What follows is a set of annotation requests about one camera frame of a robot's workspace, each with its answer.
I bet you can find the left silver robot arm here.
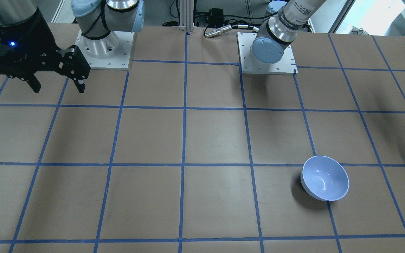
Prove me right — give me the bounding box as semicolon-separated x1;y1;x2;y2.
250;0;325;64

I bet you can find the black power box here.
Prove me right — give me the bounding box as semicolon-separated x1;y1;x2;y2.
207;8;224;28

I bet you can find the silver cable connector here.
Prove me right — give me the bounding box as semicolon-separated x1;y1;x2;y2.
204;25;232;39

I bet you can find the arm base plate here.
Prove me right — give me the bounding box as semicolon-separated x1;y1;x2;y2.
237;32;298;75
75;30;136;70

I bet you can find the aluminium frame post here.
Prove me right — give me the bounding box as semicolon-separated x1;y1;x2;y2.
177;0;195;34

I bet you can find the blue bowl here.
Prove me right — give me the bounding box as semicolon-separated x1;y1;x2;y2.
300;155;350;201

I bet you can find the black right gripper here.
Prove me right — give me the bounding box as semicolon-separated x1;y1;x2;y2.
0;9;90;93

